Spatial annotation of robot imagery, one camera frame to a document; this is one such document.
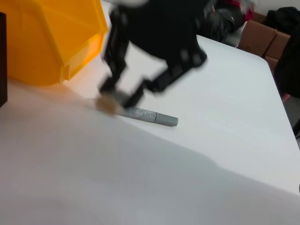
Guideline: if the black bag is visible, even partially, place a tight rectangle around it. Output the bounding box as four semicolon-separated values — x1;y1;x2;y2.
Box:
199;0;245;46

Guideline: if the black garment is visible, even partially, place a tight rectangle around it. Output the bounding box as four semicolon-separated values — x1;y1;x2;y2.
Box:
266;6;300;99

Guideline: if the brown cardboard box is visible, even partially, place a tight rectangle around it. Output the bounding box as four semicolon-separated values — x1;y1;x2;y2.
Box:
264;29;293;74
238;19;278;57

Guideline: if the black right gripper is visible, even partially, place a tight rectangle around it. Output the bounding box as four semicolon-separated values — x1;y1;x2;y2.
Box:
97;0;208;109

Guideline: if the black mesh pen holder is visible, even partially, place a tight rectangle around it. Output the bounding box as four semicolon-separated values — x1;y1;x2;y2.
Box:
0;12;8;108

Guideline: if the red cloth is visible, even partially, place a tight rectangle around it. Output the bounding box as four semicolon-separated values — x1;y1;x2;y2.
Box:
225;0;255;23

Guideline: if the grey marker pen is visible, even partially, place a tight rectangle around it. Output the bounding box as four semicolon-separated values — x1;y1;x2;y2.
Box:
112;91;179;128

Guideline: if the yellow plastic bin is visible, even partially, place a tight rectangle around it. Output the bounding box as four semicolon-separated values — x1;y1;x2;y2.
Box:
0;0;110;88

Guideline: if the beige eraser with barcode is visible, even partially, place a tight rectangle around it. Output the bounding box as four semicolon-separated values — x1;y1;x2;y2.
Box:
95;94;123;116

